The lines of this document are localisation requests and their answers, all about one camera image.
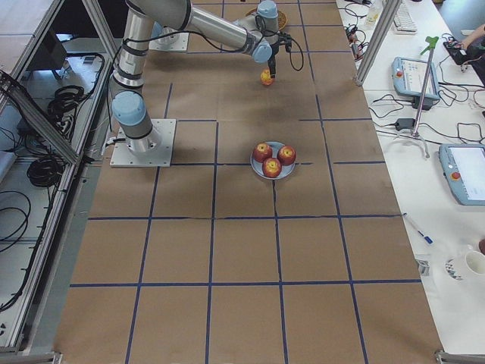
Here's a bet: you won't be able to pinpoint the green clamp on rod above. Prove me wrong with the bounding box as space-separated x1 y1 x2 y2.
411 36 439 138

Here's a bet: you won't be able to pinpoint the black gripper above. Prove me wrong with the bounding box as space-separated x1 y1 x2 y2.
268 32 293 80

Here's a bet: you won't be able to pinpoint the plastic bottle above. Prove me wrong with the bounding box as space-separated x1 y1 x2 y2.
364 0 382 30

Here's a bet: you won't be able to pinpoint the red apple plate back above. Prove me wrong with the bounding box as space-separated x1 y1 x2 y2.
252 143 273 163

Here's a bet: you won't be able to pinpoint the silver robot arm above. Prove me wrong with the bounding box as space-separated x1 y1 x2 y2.
152 22 180 50
111 1 293 156

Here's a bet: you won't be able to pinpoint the teach pendant near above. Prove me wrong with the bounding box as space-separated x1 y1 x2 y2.
438 144 485 206

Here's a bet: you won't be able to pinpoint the teach pendant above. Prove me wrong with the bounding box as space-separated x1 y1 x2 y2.
392 57 440 100
438 144 485 206

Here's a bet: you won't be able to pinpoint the red apple plate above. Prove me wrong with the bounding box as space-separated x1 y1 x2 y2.
261 158 282 179
252 143 273 163
277 145 296 166

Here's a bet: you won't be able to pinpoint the black power adapter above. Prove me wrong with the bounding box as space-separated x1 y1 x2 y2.
394 118 415 131

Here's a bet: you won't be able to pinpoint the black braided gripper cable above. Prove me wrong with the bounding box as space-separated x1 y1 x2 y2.
278 32 305 72

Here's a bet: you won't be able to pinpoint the coiled black cables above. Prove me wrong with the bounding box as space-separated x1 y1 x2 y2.
27 157 64 189

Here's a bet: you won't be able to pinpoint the white mug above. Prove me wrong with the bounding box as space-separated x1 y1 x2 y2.
445 250 484 281

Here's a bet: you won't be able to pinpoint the yellow-red apple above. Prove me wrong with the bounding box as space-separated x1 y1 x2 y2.
260 69 274 86

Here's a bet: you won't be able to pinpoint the red apple plate front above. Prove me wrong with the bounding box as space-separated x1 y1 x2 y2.
261 158 282 179

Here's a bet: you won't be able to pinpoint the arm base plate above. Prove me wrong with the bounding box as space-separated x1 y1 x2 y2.
110 119 177 168
149 33 189 52

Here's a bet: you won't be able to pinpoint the teach pendant far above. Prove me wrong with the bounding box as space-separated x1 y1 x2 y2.
392 57 440 100

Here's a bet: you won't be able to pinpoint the white keyboard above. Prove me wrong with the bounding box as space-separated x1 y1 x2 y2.
393 1 418 35

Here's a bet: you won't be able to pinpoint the red apple plate outer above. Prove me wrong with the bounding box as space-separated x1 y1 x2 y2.
277 145 296 166

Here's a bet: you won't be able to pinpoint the wicker basket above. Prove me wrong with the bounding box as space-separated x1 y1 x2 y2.
246 8 288 30

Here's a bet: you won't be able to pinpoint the blue white pen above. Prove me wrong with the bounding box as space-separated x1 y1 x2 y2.
402 212 433 245

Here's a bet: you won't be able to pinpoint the aluminium frame post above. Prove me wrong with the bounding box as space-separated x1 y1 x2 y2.
353 0 401 86

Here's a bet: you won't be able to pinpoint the light blue plate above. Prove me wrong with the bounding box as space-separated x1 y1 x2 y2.
250 141 296 180

